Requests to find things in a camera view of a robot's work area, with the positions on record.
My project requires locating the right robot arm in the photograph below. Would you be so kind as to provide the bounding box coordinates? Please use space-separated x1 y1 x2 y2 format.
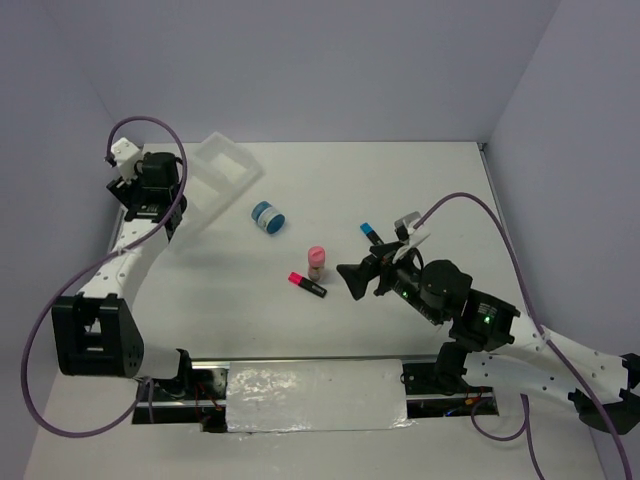
337 242 639 435

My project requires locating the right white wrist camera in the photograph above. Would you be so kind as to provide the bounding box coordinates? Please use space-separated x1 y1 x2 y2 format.
392 211 430 264

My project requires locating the pink highlighter marker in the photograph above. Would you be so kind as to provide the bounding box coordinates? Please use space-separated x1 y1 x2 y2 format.
288 272 327 298

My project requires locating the blue highlighter marker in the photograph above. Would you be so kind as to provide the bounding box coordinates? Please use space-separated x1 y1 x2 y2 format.
360 223 383 245

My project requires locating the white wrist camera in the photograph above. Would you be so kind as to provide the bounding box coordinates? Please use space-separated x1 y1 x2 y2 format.
392 211 430 264
105 137 143 183

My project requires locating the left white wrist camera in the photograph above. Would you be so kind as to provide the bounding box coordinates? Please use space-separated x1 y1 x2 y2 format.
105 137 143 183

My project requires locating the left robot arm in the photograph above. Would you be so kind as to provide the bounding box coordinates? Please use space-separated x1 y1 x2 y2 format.
51 152 196 399

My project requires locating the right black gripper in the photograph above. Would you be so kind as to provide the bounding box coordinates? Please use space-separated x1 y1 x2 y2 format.
335 240 444 324

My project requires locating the blue paint jar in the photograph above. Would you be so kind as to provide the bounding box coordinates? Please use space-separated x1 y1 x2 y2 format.
251 201 286 235

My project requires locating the white three-compartment plastic tray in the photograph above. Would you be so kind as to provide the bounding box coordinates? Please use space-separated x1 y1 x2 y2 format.
169 132 264 252

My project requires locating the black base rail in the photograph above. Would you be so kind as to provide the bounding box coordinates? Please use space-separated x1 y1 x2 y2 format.
132 356 499 434

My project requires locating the pink glitter jar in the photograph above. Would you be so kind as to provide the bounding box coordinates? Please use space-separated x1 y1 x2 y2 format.
307 246 326 283

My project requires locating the silver foil cover plate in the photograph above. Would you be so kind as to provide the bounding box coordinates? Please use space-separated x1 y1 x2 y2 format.
226 359 410 433

